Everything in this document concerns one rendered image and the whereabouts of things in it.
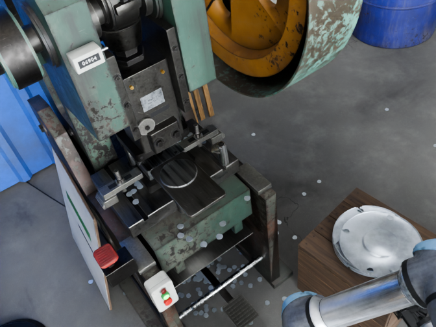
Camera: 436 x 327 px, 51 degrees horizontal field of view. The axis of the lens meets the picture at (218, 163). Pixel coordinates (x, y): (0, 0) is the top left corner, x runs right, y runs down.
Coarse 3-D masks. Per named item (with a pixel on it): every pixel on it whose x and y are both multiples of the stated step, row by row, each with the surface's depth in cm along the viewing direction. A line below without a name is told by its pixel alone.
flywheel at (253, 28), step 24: (216, 0) 147; (240, 0) 134; (264, 0) 127; (288, 0) 116; (216, 24) 153; (240, 24) 140; (264, 24) 130; (288, 24) 115; (216, 48) 154; (240, 48) 146; (264, 48) 136; (288, 48) 120; (264, 72) 136
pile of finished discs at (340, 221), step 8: (352, 208) 177; (360, 208) 178; (368, 208) 177; (376, 208) 177; (384, 208) 176; (344, 216) 176; (352, 216) 176; (336, 224) 174; (336, 232) 172; (344, 232) 171; (336, 240) 169; (336, 248) 167; (344, 256) 164; (344, 264) 166; (360, 272) 162; (368, 272) 161
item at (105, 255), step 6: (102, 246) 135; (108, 246) 134; (96, 252) 134; (102, 252) 133; (108, 252) 133; (114, 252) 133; (96, 258) 132; (102, 258) 132; (108, 258) 132; (114, 258) 131; (102, 264) 130; (108, 264) 131
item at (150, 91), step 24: (144, 48) 130; (120, 72) 123; (144, 72) 123; (168, 72) 128; (144, 96) 128; (168, 96) 133; (144, 120) 131; (168, 120) 137; (144, 144) 138; (168, 144) 140
